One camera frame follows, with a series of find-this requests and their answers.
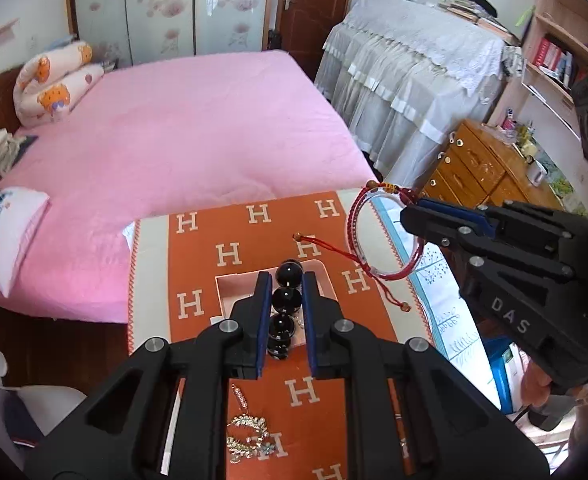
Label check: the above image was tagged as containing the brown wooden door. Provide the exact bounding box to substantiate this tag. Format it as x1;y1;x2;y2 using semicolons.
274;0;360;68

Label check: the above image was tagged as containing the black cap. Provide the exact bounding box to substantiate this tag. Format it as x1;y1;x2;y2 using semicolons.
464;0;497;18

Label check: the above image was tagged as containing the red string bracelet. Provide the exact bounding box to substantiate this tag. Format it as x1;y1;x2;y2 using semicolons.
293;180;427;313

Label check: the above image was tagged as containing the dark garment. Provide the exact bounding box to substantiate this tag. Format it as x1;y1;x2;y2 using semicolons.
6;392;42;448

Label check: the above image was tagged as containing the orange letter-print blanket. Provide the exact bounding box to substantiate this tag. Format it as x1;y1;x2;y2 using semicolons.
126;187;490;480

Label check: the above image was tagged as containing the folded cartoon quilt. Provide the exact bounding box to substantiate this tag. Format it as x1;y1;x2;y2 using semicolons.
13;41;106;128

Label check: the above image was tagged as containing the wooden bookshelf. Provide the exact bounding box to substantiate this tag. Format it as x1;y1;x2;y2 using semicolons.
484;0;588;141

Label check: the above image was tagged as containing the stack of books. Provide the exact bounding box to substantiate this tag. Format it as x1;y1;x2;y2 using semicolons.
436;0;520;43

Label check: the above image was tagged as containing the pink jewelry tray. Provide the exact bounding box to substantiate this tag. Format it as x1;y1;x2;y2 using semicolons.
209;259;336;348

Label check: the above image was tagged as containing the black bead bracelet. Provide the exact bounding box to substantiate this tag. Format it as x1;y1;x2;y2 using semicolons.
266;259;305;361

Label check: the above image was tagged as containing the flower-print wardrobe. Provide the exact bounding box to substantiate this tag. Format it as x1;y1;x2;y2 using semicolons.
71;0;275;68

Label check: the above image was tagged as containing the white chair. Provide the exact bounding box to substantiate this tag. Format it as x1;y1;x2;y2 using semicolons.
0;345;87;466

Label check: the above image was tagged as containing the pink bed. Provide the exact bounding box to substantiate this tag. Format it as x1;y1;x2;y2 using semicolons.
0;49;382;323

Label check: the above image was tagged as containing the light blue printed tablecloth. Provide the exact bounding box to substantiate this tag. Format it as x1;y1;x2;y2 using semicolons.
374;192;487;366

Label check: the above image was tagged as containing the person's right hand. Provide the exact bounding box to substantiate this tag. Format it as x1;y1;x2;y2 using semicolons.
520;355;556;412

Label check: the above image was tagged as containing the gold rhinestone ornament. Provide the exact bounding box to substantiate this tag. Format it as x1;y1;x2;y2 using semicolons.
224;412;275;463

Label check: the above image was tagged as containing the dark blue folded cloth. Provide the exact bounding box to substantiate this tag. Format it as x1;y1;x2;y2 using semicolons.
11;135;40;163

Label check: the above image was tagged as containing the white pillow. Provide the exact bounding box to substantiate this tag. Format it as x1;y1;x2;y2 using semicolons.
0;186;51;298

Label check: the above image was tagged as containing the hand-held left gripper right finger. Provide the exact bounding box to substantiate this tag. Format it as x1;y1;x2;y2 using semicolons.
301;271;550;480

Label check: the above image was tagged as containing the white lace covered piano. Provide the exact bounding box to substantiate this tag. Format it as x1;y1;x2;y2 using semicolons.
314;0;507;186

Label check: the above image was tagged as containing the row of red books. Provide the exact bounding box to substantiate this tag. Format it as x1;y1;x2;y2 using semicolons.
533;35;575;86

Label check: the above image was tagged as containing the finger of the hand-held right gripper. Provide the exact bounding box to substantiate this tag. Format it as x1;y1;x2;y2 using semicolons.
416;199;588;261
400;204;575;283

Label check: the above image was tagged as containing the blue storage box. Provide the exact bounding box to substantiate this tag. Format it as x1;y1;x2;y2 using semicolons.
489;340;525;411

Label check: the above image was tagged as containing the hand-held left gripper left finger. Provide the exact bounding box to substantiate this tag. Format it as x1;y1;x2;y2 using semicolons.
24;271;275;480

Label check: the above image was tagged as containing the wooden dresser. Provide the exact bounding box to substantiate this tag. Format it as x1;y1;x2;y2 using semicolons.
419;119;575;216

